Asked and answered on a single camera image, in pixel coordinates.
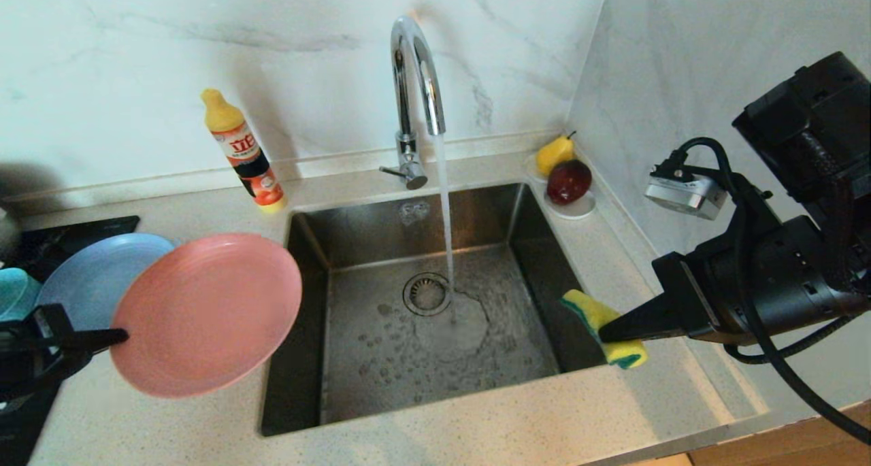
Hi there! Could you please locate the round metal drain strainer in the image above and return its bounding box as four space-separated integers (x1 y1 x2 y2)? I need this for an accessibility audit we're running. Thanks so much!
402 272 453 316

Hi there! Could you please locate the stainless steel sink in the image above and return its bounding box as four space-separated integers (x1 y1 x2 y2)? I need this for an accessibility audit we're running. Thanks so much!
260 182 621 438

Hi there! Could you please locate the thin black cable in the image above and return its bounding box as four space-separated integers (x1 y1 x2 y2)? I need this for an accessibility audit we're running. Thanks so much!
723 315 858 365

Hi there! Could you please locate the teal bowl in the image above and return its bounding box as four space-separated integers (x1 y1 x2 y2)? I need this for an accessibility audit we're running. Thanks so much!
0 267 42 320

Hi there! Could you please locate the black glass cooktop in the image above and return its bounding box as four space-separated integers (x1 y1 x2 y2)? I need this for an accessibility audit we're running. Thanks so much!
0 216 140 466

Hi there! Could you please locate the running water stream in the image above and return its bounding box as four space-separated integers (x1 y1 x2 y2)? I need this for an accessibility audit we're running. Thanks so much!
434 134 459 325

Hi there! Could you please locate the yellow green sponge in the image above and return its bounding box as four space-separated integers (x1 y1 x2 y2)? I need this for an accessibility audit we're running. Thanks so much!
560 289 648 370

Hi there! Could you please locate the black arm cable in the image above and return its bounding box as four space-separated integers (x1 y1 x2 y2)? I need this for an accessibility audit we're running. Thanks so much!
674 137 871 446

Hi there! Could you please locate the small white dish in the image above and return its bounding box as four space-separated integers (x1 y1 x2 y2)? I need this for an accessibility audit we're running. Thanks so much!
523 152 597 220

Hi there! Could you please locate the pink plate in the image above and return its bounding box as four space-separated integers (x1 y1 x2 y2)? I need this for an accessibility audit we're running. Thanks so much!
109 233 303 399

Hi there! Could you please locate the yellow pear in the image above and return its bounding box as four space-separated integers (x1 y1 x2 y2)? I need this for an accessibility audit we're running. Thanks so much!
536 131 578 177

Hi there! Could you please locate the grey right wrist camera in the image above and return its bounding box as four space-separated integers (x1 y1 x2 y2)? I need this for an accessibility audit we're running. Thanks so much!
644 150 729 220

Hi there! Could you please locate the blue-grey plate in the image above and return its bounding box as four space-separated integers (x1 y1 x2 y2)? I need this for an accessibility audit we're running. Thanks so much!
35 233 176 331

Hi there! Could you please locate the chrome gooseneck faucet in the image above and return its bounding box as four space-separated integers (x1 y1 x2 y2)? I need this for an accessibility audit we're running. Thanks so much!
380 15 447 191

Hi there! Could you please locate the yellow-capped detergent bottle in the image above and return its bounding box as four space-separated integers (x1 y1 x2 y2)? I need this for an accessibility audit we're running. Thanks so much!
201 88 289 214

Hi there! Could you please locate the dark red apple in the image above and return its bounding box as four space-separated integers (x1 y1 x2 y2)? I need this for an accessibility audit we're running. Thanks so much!
546 159 593 205

